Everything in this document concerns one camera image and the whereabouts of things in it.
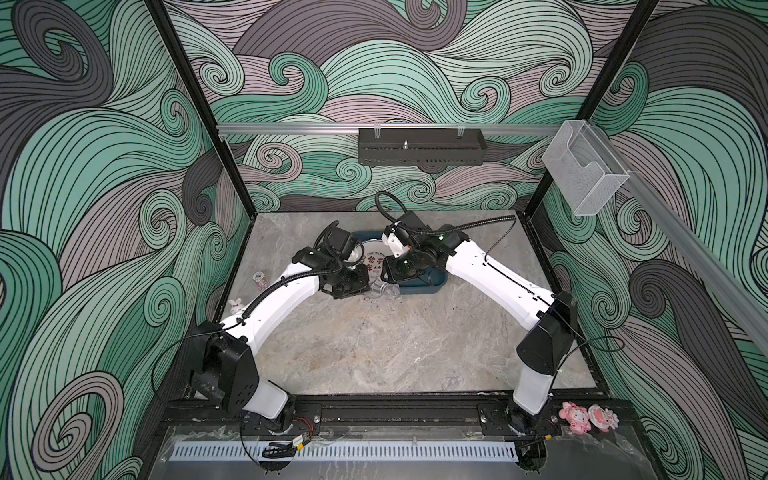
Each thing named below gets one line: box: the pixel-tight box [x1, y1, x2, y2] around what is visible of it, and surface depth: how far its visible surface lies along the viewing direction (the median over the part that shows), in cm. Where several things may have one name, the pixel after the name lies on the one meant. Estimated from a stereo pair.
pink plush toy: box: [559, 401, 591, 435], surface depth 73 cm
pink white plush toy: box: [588, 404, 620, 433], surface depth 73 cm
